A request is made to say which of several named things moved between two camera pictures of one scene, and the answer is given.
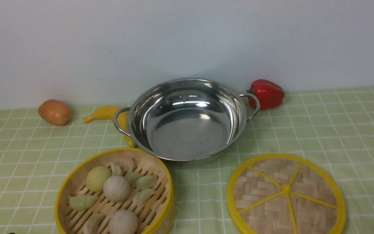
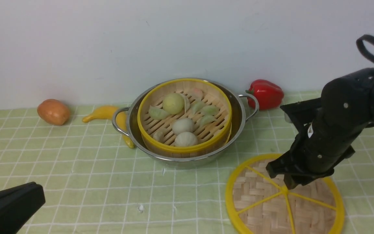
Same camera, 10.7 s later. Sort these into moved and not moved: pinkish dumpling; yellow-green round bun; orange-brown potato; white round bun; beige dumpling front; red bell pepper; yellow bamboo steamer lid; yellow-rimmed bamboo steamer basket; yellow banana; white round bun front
Moved: white round bun; yellow-green round bun; white round bun front; pinkish dumpling; yellow-rimmed bamboo steamer basket; beige dumpling front
Not moved: red bell pepper; yellow bamboo steamer lid; orange-brown potato; yellow banana
